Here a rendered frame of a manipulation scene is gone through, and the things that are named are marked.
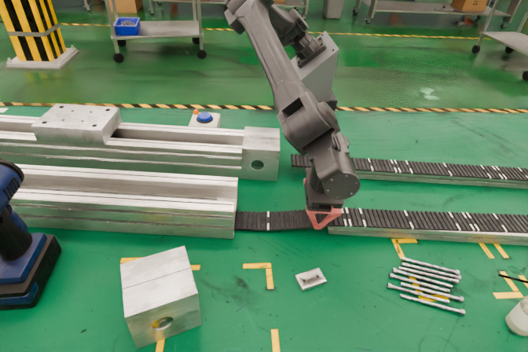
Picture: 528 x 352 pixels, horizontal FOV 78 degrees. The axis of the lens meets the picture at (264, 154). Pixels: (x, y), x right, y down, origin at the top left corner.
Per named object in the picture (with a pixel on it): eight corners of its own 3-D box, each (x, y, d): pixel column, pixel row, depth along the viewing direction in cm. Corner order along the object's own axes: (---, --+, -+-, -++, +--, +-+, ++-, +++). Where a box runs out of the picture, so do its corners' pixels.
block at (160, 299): (186, 267, 61) (181, 234, 56) (201, 324, 53) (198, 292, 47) (130, 285, 58) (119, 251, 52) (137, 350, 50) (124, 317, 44)
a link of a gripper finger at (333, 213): (302, 236, 66) (308, 203, 60) (299, 210, 72) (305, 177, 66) (335, 238, 66) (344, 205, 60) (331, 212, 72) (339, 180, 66)
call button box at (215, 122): (221, 130, 100) (220, 111, 96) (216, 148, 92) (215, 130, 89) (195, 128, 100) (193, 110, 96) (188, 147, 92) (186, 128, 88)
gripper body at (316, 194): (307, 208, 61) (313, 178, 57) (304, 174, 69) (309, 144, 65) (342, 210, 61) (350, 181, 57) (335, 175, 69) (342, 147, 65)
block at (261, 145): (276, 152, 92) (279, 123, 87) (276, 181, 82) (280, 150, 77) (244, 150, 92) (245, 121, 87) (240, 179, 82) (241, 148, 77)
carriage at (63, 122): (124, 130, 87) (119, 107, 83) (108, 154, 78) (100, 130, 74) (64, 126, 87) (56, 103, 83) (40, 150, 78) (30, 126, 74)
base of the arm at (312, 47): (324, 38, 121) (298, 58, 126) (310, 21, 117) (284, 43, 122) (327, 48, 114) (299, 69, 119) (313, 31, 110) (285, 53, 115)
